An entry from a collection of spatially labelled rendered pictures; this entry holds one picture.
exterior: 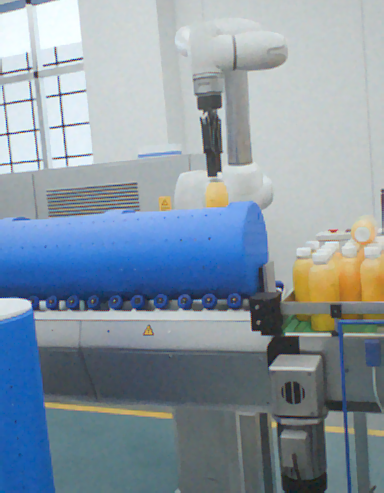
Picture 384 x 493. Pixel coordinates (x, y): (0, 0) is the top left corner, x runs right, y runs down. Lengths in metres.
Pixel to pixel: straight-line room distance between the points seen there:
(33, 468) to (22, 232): 0.75
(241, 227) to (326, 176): 2.89
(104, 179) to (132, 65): 1.30
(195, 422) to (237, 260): 1.06
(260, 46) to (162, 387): 1.04
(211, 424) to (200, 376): 0.74
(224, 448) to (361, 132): 2.64
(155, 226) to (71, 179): 2.11
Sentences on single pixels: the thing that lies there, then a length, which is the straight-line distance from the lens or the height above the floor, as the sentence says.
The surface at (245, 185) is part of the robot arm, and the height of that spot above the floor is 1.26.
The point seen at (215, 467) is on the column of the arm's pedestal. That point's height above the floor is 0.16.
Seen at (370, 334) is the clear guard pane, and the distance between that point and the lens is 1.52.
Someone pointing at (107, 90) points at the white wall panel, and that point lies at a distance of 4.86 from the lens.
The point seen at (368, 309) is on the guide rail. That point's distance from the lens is 1.57.
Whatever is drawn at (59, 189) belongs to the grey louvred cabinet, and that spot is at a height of 1.31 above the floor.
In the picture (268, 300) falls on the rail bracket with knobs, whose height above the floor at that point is 0.99.
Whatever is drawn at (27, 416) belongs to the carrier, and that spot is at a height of 0.78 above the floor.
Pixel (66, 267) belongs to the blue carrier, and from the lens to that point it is 1.91.
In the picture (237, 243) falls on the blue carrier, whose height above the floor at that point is 1.13.
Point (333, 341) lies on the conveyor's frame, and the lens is 1.58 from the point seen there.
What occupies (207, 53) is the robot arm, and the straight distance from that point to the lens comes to 1.82.
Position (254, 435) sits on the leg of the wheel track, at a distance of 1.87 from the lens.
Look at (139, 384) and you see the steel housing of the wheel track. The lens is 1.94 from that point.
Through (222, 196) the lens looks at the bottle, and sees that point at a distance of 1.81.
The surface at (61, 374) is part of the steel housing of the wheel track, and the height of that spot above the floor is 0.73.
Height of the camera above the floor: 1.32
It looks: 6 degrees down
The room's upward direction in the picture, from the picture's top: 5 degrees counter-clockwise
